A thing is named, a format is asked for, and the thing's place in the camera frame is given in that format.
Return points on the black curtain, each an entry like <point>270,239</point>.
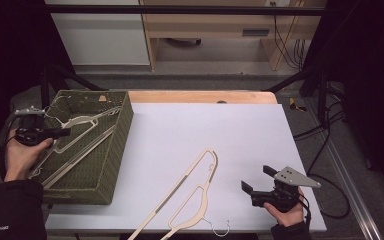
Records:
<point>363,66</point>
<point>10,50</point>

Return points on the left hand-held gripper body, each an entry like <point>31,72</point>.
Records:
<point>30,131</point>

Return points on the black stand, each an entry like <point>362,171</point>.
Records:
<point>45,86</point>
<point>320,96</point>

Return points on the aluminium rail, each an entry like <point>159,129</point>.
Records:
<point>356,200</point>

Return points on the beige plastic clothes hanger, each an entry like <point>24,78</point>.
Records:
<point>180,184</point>
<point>76,121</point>

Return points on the light wooden desk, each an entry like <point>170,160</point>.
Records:
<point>206,25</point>

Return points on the black metal frame bar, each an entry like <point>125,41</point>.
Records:
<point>180,10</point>

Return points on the yellow and black tool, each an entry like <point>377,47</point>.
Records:
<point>295,104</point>

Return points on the person's left hand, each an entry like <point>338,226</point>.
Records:
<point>20,160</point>

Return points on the green woven basket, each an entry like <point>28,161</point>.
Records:
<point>113,160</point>

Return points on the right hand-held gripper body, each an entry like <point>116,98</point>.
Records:
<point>280,196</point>

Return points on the person's right hand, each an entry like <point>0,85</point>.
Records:
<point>290,218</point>

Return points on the white cabinet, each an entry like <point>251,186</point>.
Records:
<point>100,40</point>

